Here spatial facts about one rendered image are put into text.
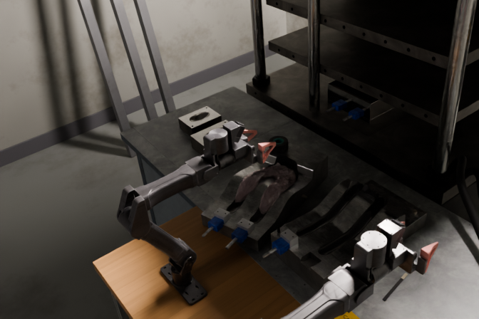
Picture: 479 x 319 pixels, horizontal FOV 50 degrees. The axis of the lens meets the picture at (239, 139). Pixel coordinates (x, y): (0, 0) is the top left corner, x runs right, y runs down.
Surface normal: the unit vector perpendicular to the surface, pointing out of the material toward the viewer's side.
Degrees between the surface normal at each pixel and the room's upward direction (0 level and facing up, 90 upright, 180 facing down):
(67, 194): 0
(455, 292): 0
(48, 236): 0
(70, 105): 90
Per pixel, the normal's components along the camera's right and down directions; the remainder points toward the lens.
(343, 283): -0.07, -0.83
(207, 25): 0.60, 0.40
